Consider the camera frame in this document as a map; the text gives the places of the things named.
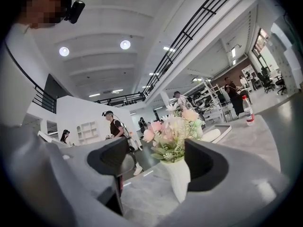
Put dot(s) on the long black balcony railing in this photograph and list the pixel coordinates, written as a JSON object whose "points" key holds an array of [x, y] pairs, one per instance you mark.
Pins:
{"points": [[188, 35]]}

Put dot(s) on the group of round white devices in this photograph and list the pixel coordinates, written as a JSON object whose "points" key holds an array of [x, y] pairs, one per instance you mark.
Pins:
{"points": [[201, 99]]}

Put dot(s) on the white oval dish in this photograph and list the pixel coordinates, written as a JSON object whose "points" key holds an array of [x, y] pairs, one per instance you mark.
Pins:
{"points": [[211, 135]]}

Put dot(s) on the pink artificial flowers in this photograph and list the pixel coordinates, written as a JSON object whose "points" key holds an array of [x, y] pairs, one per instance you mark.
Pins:
{"points": [[165, 131]]}

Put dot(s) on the curved black balcony railing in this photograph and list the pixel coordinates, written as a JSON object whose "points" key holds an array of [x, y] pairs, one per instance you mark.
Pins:
{"points": [[45, 100]]}

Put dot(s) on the person's head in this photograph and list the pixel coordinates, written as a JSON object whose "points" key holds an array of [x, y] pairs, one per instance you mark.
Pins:
{"points": [[42, 8]]}

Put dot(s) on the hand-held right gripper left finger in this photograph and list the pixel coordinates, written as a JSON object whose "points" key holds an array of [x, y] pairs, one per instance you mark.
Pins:
{"points": [[94, 169]]}

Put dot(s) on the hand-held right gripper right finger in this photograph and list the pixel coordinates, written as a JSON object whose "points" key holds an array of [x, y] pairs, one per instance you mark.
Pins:
{"points": [[236, 185]]}

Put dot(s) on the white ribbed vase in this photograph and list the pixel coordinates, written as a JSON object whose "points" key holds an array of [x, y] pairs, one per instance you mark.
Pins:
{"points": [[180, 181]]}

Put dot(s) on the black office chair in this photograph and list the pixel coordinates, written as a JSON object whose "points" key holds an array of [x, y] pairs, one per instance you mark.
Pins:
{"points": [[266, 79], [280, 83]]}

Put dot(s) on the black head camera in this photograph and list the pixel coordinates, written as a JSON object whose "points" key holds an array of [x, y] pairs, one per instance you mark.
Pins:
{"points": [[77, 11]]}

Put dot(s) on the white display cabinet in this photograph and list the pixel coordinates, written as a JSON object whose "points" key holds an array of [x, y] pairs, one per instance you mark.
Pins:
{"points": [[248, 73]]}

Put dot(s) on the person's grey hoodie torso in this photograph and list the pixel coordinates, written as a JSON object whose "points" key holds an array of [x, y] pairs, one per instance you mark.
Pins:
{"points": [[21, 79]]}

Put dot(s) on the red cap plastic bottle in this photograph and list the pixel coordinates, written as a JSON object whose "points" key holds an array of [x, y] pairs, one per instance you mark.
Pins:
{"points": [[248, 112]]}

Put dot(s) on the round ceiling light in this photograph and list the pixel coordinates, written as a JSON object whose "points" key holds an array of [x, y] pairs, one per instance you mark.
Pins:
{"points": [[64, 51], [125, 44]]}

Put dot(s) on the white metal shelving rack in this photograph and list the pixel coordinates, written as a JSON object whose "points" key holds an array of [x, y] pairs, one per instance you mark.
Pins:
{"points": [[213, 89]]}

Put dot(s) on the grey marble table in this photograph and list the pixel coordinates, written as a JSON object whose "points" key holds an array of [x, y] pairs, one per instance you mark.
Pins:
{"points": [[236, 138]]}

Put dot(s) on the white tray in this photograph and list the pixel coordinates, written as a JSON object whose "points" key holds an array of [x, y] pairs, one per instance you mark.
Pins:
{"points": [[225, 129]]}

